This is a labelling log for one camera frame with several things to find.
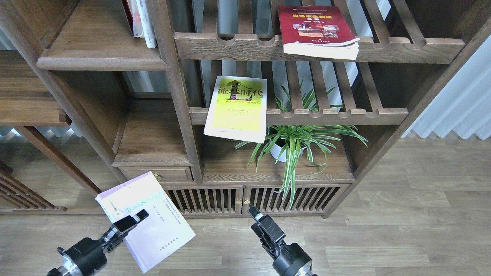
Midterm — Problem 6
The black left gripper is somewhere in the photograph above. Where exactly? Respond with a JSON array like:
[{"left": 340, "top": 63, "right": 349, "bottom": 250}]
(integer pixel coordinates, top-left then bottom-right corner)
[{"left": 57, "top": 209, "right": 149, "bottom": 274}]

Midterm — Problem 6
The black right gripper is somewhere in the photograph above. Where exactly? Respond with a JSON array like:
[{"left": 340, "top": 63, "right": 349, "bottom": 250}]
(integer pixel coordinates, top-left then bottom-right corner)
[{"left": 248, "top": 206, "right": 313, "bottom": 276}]

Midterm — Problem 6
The white lavender book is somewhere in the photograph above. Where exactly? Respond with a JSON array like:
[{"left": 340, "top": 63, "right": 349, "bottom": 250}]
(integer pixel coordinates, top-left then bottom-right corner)
[{"left": 96, "top": 171, "right": 195, "bottom": 273}]

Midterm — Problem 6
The yellow green book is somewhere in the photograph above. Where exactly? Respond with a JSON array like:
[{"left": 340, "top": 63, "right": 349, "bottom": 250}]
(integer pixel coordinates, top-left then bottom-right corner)
[{"left": 204, "top": 76, "right": 267, "bottom": 143}]

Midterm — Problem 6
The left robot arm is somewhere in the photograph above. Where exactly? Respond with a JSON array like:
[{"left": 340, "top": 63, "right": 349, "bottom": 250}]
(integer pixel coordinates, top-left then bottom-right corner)
[{"left": 47, "top": 209, "right": 149, "bottom": 276}]

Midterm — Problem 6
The brass drawer knob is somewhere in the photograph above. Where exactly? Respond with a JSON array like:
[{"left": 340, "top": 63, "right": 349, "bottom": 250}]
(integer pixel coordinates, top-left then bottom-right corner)
[{"left": 153, "top": 172, "right": 162, "bottom": 182}]

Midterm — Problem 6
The white plant pot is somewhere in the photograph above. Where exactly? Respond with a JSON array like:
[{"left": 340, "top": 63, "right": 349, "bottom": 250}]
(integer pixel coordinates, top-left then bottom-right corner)
[{"left": 270, "top": 139, "right": 291, "bottom": 163}]

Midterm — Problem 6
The green spider plant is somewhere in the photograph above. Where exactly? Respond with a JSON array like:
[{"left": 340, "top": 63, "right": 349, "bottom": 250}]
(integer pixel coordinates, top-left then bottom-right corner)
[{"left": 235, "top": 80, "right": 369, "bottom": 209}]

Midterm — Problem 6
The dark wooden bookshelf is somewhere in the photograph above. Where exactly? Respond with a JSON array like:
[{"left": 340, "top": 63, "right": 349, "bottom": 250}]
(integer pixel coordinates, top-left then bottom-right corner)
[{"left": 1, "top": 0, "right": 490, "bottom": 218}]

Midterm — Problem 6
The wooden side furniture left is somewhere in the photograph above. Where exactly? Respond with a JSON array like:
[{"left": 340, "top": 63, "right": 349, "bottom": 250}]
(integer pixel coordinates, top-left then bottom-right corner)
[{"left": 1, "top": 49, "right": 106, "bottom": 217}]

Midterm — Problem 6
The upright white book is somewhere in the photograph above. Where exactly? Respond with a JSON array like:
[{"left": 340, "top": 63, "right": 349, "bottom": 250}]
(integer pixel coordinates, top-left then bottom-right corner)
[{"left": 131, "top": 0, "right": 157, "bottom": 48}]

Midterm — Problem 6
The upright dark red book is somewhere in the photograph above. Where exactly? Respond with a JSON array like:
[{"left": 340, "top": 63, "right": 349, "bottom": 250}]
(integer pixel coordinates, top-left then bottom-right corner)
[{"left": 121, "top": 0, "right": 134, "bottom": 36}]

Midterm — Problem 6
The red paperback book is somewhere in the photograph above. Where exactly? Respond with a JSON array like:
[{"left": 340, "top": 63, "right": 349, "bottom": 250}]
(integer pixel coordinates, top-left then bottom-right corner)
[{"left": 278, "top": 5, "right": 360, "bottom": 61}]

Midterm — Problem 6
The white pleated curtain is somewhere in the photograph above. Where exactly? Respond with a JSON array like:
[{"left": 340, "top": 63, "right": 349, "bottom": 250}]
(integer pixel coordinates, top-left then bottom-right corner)
[{"left": 403, "top": 37, "right": 491, "bottom": 140}]

